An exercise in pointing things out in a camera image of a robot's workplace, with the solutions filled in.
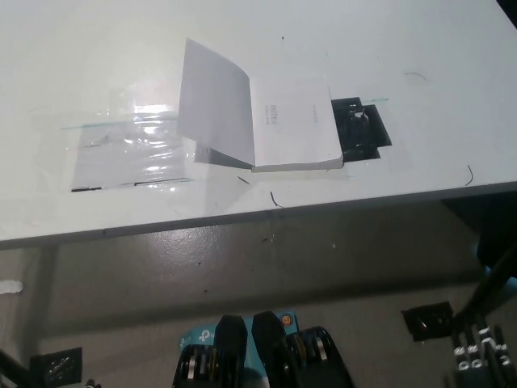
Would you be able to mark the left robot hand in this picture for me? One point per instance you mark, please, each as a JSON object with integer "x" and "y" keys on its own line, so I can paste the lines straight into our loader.
{"x": 91, "y": 384}

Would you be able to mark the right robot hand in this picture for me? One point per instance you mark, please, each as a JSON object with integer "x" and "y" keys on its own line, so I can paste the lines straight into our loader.
{"x": 480, "y": 355}

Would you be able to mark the white Franka manual book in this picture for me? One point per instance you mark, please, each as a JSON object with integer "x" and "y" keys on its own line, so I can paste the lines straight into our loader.
{"x": 299, "y": 133}

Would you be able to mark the grey desk leg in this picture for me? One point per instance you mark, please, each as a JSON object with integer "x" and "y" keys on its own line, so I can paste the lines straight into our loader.
{"x": 44, "y": 291}

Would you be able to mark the robot torso black teal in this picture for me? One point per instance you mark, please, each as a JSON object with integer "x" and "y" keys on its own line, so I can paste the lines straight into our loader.
{"x": 266, "y": 355}

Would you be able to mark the black floor marker tag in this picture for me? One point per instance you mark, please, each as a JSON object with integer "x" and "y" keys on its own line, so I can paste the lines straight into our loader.
{"x": 56, "y": 368}
{"x": 428, "y": 323}

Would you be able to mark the white floor tape piece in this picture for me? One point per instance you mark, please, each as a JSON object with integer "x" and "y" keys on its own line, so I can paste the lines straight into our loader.
{"x": 10, "y": 286}

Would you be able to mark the plastic-covered paper sheet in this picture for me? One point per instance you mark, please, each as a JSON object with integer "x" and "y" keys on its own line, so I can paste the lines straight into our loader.
{"x": 125, "y": 157}

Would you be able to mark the black printed marker sheet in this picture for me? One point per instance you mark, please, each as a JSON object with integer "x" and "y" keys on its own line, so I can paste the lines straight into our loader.
{"x": 365, "y": 131}

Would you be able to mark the black frame pole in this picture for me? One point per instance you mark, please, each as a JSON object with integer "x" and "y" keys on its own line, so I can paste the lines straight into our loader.
{"x": 12, "y": 369}
{"x": 488, "y": 283}

